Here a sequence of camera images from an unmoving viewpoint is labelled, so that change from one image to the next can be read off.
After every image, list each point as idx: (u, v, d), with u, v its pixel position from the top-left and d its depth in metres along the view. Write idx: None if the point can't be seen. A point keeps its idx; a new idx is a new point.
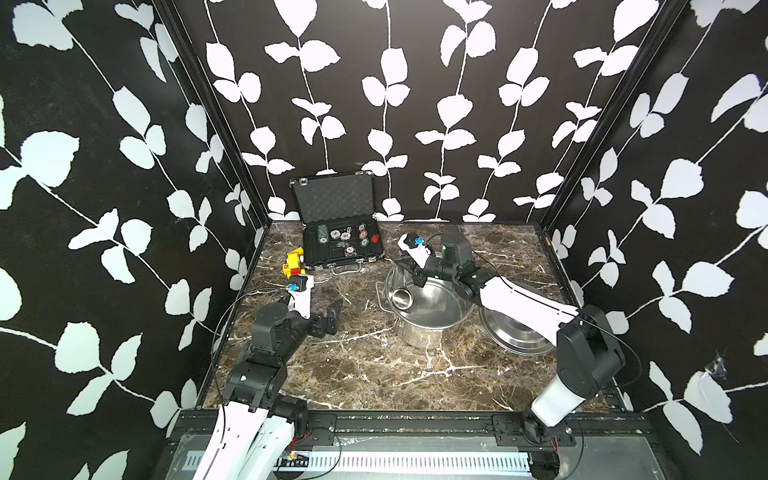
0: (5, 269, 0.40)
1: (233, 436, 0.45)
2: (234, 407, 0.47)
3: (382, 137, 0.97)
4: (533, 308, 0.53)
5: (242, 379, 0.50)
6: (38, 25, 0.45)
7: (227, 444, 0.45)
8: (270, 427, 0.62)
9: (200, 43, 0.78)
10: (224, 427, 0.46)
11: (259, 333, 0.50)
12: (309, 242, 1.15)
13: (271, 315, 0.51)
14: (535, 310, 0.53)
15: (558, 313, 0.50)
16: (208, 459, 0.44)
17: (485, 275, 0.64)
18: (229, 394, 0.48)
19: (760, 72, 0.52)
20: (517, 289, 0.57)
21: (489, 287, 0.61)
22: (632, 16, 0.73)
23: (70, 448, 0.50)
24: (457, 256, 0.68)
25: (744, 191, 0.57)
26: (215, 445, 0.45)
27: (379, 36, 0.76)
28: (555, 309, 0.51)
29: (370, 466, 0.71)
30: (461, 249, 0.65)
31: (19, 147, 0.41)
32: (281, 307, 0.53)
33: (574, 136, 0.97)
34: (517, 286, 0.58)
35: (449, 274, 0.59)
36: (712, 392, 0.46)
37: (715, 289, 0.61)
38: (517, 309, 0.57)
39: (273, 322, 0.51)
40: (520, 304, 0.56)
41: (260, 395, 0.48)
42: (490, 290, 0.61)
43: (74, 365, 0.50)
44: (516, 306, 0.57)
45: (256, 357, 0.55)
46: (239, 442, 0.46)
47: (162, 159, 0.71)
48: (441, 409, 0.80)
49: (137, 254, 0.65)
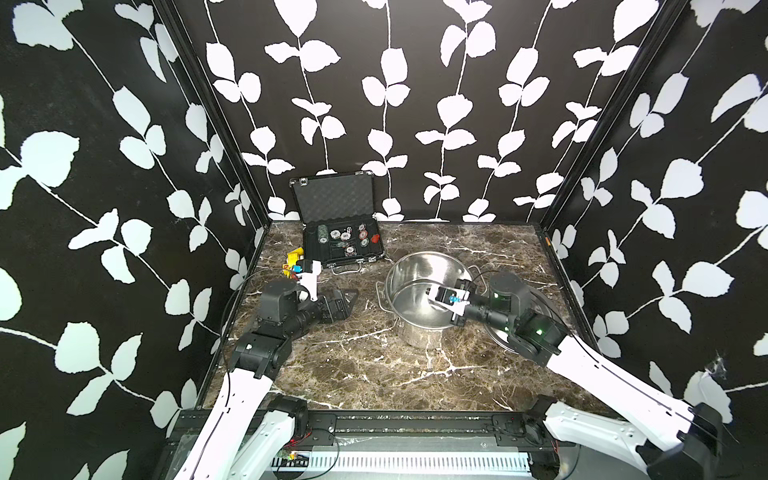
0: (5, 269, 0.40)
1: (238, 401, 0.45)
2: (239, 374, 0.47)
3: (382, 137, 0.97)
4: (626, 393, 0.45)
5: (247, 347, 0.50)
6: (38, 25, 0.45)
7: (232, 408, 0.45)
8: (274, 418, 0.62)
9: (200, 44, 0.78)
10: (230, 392, 0.46)
11: (269, 302, 0.51)
12: (309, 243, 1.14)
13: (280, 287, 0.52)
14: (635, 400, 0.44)
15: (671, 414, 0.42)
16: (214, 420, 0.43)
17: (553, 331, 0.52)
18: (234, 365, 0.48)
19: (760, 72, 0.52)
20: (603, 362, 0.48)
21: (566, 357, 0.50)
22: (632, 16, 0.73)
23: (70, 448, 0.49)
24: (514, 302, 0.54)
25: (744, 191, 0.57)
26: (219, 410, 0.44)
27: (379, 36, 0.76)
28: (665, 409, 0.42)
29: (370, 466, 0.71)
30: (520, 296, 0.52)
31: (19, 147, 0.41)
32: (289, 282, 0.54)
33: (574, 136, 0.97)
34: (602, 359, 0.48)
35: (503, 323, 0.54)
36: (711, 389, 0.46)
37: (715, 290, 0.61)
38: (605, 389, 0.47)
39: (282, 291, 0.52)
40: (610, 384, 0.46)
41: (263, 362, 0.48)
42: (567, 361, 0.50)
43: (73, 366, 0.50)
44: (606, 388, 0.47)
45: (263, 328, 0.54)
46: (244, 406, 0.45)
47: (162, 159, 0.71)
48: (441, 409, 0.80)
49: (137, 254, 0.65)
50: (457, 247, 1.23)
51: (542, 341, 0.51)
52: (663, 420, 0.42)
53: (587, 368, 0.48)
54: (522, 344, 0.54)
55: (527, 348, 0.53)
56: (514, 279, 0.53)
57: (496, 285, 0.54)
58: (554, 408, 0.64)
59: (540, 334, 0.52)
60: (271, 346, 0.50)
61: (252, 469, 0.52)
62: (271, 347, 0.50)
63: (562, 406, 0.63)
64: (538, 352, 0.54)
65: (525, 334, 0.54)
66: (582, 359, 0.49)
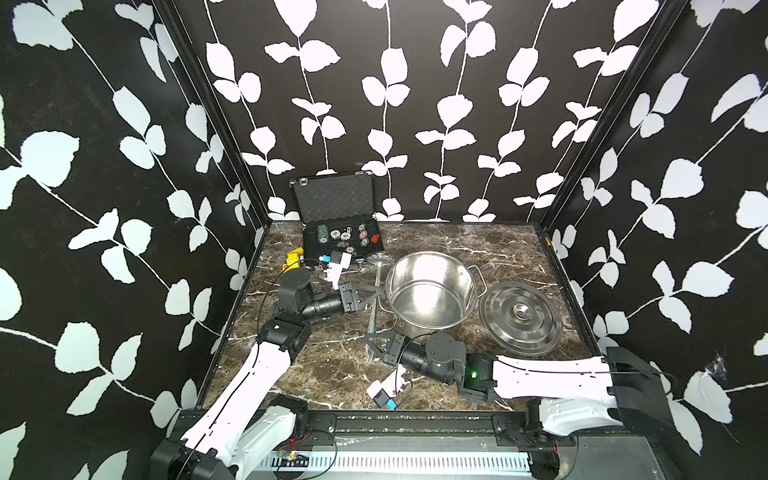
0: (4, 269, 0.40)
1: (263, 367, 0.50)
2: (266, 347, 0.53)
3: (382, 137, 0.97)
4: (557, 380, 0.48)
5: (274, 328, 0.56)
6: (38, 24, 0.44)
7: (257, 371, 0.49)
8: (277, 411, 0.62)
9: (200, 44, 0.78)
10: (257, 359, 0.51)
11: (286, 294, 0.54)
12: (309, 243, 1.14)
13: (296, 280, 0.56)
14: (566, 381, 0.47)
15: (594, 376, 0.45)
16: (240, 378, 0.48)
17: (485, 369, 0.55)
18: (261, 340, 0.54)
19: (760, 72, 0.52)
20: (529, 368, 0.51)
21: (502, 381, 0.52)
22: (631, 16, 0.73)
23: (71, 447, 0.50)
24: (456, 364, 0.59)
25: (744, 191, 0.57)
26: (246, 371, 0.49)
27: (379, 36, 0.76)
28: (590, 374, 0.46)
29: (370, 466, 0.71)
30: (460, 359, 0.53)
31: (19, 147, 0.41)
32: (303, 274, 0.57)
33: (574, 136, 0.97)
34: (530, 366, 0.51)
35: (457, 380, 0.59)
36: (714, 394, 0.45)
37: (715, 290, 0.61)
38: (543, 386, 0.51)
39: (297, 285, 0.55)
40: (546, 381, 0.49)
41: (286, 343, 0.54)
42: (506, 383, 0.53)
43: (74, 365, 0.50)
44: (545, 384, 0.50)
45: (283, 315, 0.60)
46: (267, 372, 0.50)
47: (162, 159, 0.71)
48: (441, 409, 0.80)
49: (137, 255, 0.65)
50: (457, 247, 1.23)
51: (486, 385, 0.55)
52: (594, 386, 0.45)
53: (524, 381, 0.51)
54: (475, 393, 0.55)
55: (478, 395, 0.56)
56: (447, 341, 0.52)
57: (438, 357, 0.52)
58: (541, 409, 0.65)
59: (478, 376, 0.55)
60: (293, 331, 0.56)
61: (255, 445, 0.52)
62: (291, 332, 0.56)
63: (546, 403, 0.64)
64: (486, 393, 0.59)
65: (470, 383, 0.55)
66: (512, 376, 0.52)
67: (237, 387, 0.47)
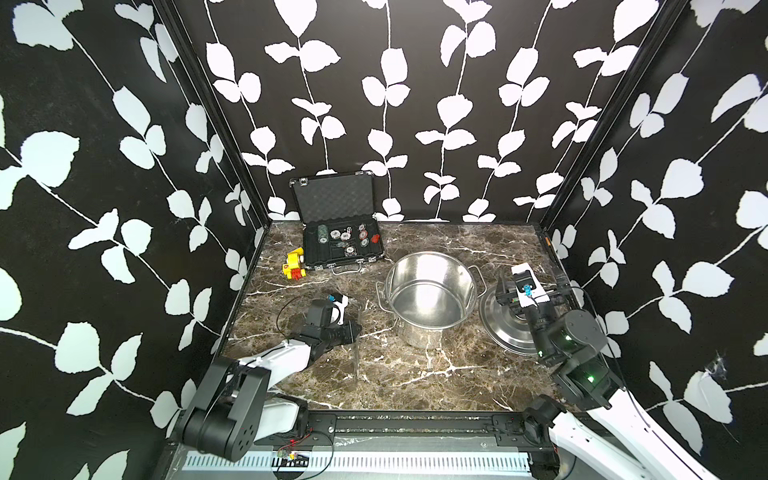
0: (4, 269, 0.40)
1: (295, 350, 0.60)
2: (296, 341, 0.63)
3: (382, 137, 0.97)
4: (669, 459, 0.44)
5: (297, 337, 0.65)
6: (38, 24, 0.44)
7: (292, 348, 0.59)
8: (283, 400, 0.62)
9: (200, 44, 0.78)
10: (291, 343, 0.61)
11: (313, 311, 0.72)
12: (309, 242, 1.15)
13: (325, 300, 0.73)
14: (670, 463, 0.44)
15: None
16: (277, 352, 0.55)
17: (607, 382, 0.49)
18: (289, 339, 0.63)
19: (760, 72, 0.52)
20: (652, 429, 0.46)
21: (620, 411, 0.47)
22: (631, 16, 0.73)
23: (71, 448, 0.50)
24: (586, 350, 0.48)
25: (744, 191, 0.57)
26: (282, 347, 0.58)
27: (379, 36, 0.76)
28: None
29: (370, 466, 0.71)
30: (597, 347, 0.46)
31: (19, 147, 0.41)
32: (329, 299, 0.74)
33: (574, 136, 0.97)
34: (654, 427, 0.46)
35: (569, 361, 0.51)
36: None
37: (715, 290, 0.61)
38: (650, 450, 0.46)
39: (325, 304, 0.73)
40: (655, 447, 0.45)
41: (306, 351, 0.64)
42: (619, 414, 0.47)
43: (74, 365, 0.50)
44: (652, 449, 0.45)
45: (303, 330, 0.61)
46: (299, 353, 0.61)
47: (162, 159, 0.71)
48: (440, 409, 0.80)
49: (138, 255, 0.66)
50: (457, 247, 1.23)
51: (593, 394, 0.49)
52: None
53: (637, 432, 0.46)
54: (572, 384, 0.50)
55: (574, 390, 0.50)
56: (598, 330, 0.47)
57: (575, 330, 0.46)
58: (567, 417, 0.63)
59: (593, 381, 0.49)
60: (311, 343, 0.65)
61: None
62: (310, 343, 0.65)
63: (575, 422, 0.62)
64: (586, 395, 0.50)
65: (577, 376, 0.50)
66: (634, 419, 0.47)
67: (278, 357, 0.54)
